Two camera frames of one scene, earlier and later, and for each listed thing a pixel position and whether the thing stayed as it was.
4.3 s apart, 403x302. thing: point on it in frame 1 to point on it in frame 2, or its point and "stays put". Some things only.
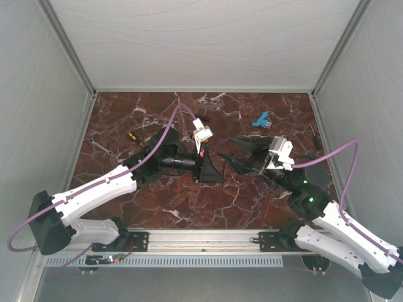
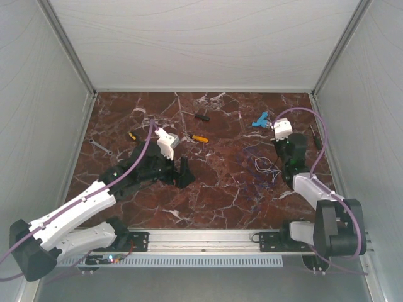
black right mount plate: (277, 241) stays put
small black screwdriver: (317, 139) stays put
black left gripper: (209, 172) to (186, 178)
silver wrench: (92, 141) stays put
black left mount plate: (127, 241) stays put
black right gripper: (249, 167) to (276, 143)
